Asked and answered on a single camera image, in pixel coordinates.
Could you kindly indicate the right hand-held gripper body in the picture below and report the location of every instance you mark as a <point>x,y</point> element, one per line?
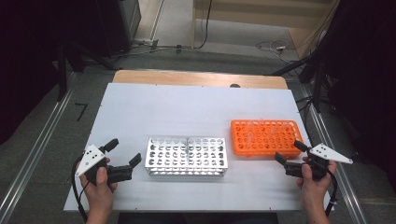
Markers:
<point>327,153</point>

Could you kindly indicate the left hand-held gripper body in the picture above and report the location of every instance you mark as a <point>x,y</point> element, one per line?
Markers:
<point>90,157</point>

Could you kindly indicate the orange plastic test tube rack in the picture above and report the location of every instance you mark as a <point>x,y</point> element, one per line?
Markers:
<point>267,146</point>

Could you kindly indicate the silver metal test tube rack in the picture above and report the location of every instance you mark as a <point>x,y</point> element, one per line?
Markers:
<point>186,161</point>

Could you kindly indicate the person's left hand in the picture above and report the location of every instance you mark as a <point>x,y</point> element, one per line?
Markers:
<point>99,196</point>

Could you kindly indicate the person's right hand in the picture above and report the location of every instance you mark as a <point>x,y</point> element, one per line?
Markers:
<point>314,193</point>

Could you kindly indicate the black metal stand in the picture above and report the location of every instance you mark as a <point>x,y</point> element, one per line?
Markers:
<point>62,71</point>
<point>317,84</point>

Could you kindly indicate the white table board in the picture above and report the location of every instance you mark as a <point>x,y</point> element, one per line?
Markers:
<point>186,105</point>

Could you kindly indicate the black curtain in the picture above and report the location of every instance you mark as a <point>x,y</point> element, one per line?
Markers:
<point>367,77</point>
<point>28,46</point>

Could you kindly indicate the wooden table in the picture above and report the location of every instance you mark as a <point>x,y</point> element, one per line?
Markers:
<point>193,78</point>

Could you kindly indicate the dark cabinet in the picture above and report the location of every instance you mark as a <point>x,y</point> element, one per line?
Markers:
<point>121,25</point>

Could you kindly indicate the metal floor rail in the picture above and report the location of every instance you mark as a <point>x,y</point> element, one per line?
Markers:
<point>339,186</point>
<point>34,149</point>

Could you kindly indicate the light wooden frame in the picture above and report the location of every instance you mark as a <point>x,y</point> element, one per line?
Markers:
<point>249,17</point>

